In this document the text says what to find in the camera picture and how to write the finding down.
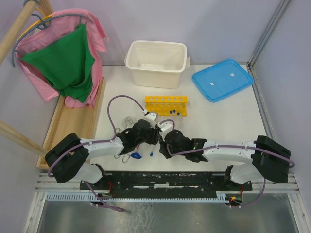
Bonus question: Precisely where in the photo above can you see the yellow test tube rack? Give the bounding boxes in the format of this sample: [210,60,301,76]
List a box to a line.
[144,96,188,117]

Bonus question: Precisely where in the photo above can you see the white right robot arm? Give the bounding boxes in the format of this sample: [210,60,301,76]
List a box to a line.
[159,130,295,190]

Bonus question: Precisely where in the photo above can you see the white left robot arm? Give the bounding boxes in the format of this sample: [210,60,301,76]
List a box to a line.
[45,119,160,189]

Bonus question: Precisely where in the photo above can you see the small glass flask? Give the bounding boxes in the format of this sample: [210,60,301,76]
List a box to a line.
[122,116,136,129]

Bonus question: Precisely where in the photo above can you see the metal crucible tongs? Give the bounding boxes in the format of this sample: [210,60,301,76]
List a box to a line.
[114,154,131,164]

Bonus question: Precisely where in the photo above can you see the white plastic storage bin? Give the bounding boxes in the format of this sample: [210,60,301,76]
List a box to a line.
[124,40,190,89]

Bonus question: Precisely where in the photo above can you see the blue plastic bin lid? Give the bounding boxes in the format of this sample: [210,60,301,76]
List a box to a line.
[192,59,254,102]

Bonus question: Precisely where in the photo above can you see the small green circuit board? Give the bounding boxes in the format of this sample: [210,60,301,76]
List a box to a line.
[230,195,242,204]

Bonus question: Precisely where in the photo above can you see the green shirt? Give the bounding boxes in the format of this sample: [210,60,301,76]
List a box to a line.
[21,24,95,102]

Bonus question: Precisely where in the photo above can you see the pink shirt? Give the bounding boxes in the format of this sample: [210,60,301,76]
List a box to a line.
[15,8,107,108]

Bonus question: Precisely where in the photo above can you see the grey clothes hanger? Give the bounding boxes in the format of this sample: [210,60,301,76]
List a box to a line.
[11,13,94,67]

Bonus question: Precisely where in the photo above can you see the yellow clothes hanger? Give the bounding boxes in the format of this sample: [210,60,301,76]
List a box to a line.
[19,8,53,39]

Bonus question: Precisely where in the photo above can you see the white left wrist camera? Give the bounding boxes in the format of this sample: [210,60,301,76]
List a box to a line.
[144,111,158,123]

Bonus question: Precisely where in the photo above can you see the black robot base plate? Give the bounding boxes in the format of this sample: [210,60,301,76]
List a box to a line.
[90,171,253,199]

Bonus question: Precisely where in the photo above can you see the wooden clothes rack frame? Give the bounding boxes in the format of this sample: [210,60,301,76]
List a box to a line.
[0,0,106,170]

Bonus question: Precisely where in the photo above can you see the grey slotted cable duct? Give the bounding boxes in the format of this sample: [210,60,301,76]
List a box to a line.
[46,191,229,203]

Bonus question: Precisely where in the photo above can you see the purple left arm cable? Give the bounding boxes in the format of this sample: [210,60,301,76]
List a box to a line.
[47,95,148,212]

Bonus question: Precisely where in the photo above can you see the aluminium frame post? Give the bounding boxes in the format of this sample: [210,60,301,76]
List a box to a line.
[247,0,292,71]

